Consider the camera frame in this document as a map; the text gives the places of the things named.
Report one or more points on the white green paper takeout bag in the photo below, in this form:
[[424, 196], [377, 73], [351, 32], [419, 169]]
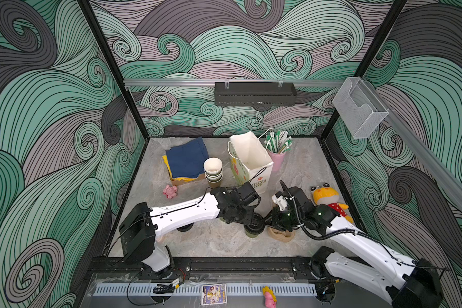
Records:
[[250, 161]]

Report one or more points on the stack of paper cups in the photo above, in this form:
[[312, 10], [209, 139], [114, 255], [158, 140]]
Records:
[[213, 168]]

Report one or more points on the brown cardboard napkin box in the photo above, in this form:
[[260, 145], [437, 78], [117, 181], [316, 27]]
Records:
[[201, 177]]

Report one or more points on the yellow napkin stack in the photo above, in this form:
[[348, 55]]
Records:
[[166, 165]]

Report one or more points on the pink metal straw bucket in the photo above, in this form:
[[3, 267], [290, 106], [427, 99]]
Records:
[[277, 159]]

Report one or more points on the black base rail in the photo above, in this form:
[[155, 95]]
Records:
[[299, 268]]

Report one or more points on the colourful picture card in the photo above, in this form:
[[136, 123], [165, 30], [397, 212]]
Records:
[[213, 294]]

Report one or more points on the pink plush toy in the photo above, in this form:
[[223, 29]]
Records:
[[170, 191]]

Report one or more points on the brown pulp cup carrier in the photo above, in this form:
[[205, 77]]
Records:
[[282, 236]]

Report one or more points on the yellow plush doll red dress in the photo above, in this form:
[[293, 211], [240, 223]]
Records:
[[327, 195]]

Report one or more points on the pink yellow small toy figure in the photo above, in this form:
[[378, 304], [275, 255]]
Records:
[[270, 300]]

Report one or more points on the navy blue napkin stack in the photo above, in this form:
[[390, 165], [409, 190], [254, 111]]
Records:
[[187, 160]]

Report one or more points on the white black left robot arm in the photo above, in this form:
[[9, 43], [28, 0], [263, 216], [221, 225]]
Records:
[[142, 229]]

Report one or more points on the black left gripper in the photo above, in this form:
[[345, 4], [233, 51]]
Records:
[[250, 210]]

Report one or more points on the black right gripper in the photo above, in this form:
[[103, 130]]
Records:
[[275, 220]]

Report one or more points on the clear acrylic wall holder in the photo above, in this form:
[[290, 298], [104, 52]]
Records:
[[360, 107]]

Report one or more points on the black wall shelf tray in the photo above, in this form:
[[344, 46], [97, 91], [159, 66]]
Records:
[[255, 95]]

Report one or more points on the white slotted cable duct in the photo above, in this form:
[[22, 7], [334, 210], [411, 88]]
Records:
[[232, 289]]

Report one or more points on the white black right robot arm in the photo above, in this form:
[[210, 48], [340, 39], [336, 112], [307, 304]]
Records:
[[393, 276]]

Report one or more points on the green white wrapped straws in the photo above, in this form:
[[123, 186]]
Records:
[[277, 142]]

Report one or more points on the black coffee cup lid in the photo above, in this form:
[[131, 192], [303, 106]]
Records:
[[257, 225], [185, 228]]

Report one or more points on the aluminium wall rail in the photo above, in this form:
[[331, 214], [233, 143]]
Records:
[[179, 82]]

